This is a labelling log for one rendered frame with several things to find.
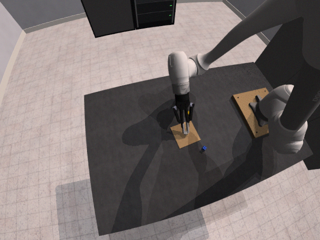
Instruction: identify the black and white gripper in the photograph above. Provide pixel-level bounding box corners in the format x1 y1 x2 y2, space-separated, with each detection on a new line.
171 93 195 134

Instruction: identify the peach flat square mat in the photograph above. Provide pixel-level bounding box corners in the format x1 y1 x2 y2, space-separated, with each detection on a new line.
170 121 201 149

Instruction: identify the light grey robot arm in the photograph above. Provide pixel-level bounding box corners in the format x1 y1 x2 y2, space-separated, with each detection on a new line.
168 0 320 155

